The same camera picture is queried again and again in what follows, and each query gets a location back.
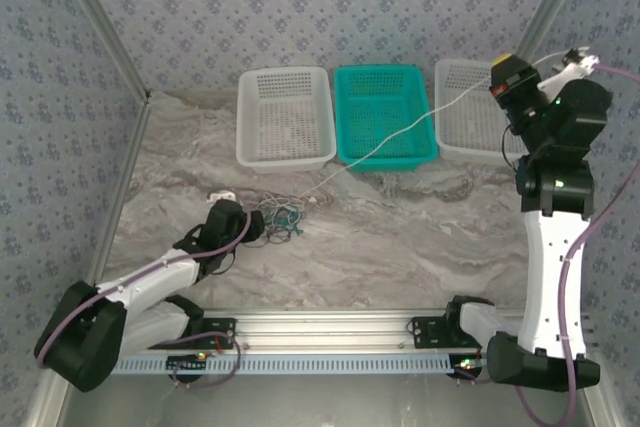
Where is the thin purple cable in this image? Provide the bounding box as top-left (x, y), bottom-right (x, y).
top-left (247, 196), bottom-right (307, 249)

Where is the thin white cable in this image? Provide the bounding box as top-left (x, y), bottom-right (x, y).
top-left (259, 49), bottom-right (576, 213)

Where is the white perforated plastic basket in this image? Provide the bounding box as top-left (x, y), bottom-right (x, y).
top-left (433, 58), bottom-right (531, 167)
top-left (235, 65), bottom-right (338, 174)

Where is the small black circuit board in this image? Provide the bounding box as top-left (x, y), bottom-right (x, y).
top-left (167, 354), bottom-right (210, 374)
top-left (452, 356), bottom-right (487, 378)

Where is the teal perforated plastic basket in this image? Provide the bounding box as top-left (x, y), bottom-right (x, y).
top-left (333, 64), bottom-right (440, 173)

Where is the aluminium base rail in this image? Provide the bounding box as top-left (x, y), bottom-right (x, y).
top-left (144, 309), bottom-right (596, 352)

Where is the slotted grey cable duct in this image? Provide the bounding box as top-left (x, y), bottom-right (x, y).
top-left (110, 352), bottom-right (454, 377)

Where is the left arm purple sleeved cable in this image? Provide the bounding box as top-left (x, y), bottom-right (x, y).
top-left (34, 210), bottom-right (252, 368)

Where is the aluminium lower frame rail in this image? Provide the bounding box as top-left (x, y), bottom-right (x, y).
top-left (582, 376), bottom-right (621, 427)
top-left (19, 381), bottom-right (69, 427)

